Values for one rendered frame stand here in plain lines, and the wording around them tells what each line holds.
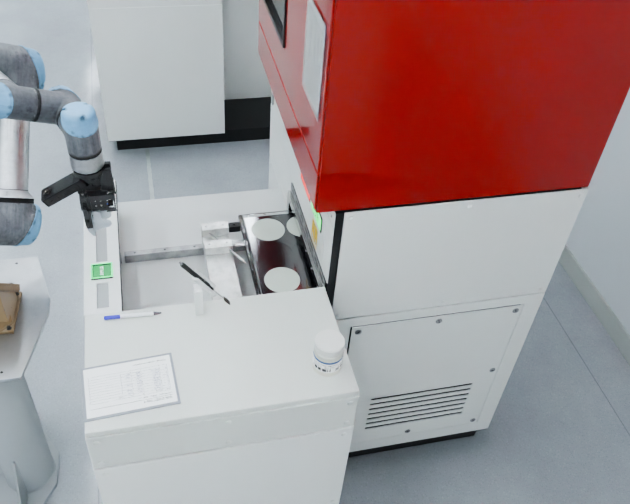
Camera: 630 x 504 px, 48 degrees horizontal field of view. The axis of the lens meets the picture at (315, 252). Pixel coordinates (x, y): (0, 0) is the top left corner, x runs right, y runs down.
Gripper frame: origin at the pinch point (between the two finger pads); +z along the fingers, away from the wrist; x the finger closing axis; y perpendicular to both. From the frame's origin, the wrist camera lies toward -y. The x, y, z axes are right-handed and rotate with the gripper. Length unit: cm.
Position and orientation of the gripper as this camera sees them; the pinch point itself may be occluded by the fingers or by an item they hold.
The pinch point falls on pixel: (91, 231)
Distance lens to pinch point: 187.8
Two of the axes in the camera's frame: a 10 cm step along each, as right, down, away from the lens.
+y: 9.7, -1.1, 2.1
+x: -2.3, -6.8, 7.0
